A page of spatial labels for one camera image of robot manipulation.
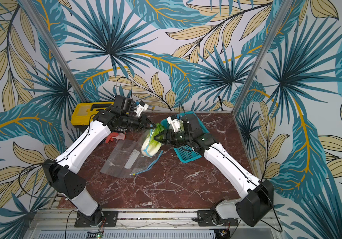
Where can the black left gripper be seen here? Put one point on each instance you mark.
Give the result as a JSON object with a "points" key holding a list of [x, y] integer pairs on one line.
{"points": [[143, 124]]}

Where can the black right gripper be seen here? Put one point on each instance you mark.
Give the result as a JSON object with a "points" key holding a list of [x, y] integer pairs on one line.
{"points": [[169, 137]]}

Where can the chinese cabbage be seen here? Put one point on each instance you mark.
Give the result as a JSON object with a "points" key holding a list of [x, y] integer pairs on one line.
{"points": [[157, 130], [150, 147]]}

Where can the chinese cabbage front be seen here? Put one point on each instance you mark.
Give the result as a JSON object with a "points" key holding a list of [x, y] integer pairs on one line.
{"points": [[150, 147]]}

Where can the clear zipper bag blue seal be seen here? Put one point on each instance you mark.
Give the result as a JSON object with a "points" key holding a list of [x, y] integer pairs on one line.
{"points": [[150, 146]]}

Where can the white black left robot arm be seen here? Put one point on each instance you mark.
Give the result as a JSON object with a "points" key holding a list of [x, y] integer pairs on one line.
{"points": [[62, 173]]}

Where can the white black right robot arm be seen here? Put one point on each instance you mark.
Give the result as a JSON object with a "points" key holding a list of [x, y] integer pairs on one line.
{"points": [[256, 195]]}

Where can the teal plastic basket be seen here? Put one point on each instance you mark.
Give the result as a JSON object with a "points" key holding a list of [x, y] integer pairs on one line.
{"points": [[185, 153]]}

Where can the yellow black plastic toolbox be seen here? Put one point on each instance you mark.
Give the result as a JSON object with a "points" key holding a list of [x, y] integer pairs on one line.
{"points": [[83, 111]]}

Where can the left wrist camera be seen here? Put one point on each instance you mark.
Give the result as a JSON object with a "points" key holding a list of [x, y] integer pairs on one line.
{"points": [[123, 105]]}

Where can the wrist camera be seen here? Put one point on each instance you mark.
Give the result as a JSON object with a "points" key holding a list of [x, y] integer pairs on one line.
{"points": [[123, 105], [188, 123]]}

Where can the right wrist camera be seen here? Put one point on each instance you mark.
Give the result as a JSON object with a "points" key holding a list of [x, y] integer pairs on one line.
{"points": [[188, 123]]}

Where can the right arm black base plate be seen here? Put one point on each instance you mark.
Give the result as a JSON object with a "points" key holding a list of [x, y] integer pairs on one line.
{"points": [[209, 218]]}

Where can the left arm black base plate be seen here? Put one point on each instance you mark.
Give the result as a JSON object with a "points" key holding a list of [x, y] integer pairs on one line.
{"points": [[105, 219]]}

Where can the left aluminium corner post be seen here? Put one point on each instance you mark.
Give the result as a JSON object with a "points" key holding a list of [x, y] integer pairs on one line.
{"points": [[43, 30]]}

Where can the aluminium corner post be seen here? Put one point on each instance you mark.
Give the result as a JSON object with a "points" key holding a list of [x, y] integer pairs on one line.
{"points": [[275, 25], [43, 30]]}

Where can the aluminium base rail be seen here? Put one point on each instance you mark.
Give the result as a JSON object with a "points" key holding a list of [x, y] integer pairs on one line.
{"points": [[150, 224]]}

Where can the right aluminium corner post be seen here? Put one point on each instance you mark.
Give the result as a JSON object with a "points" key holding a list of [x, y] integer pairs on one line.
{"points": [[275, 25]]}

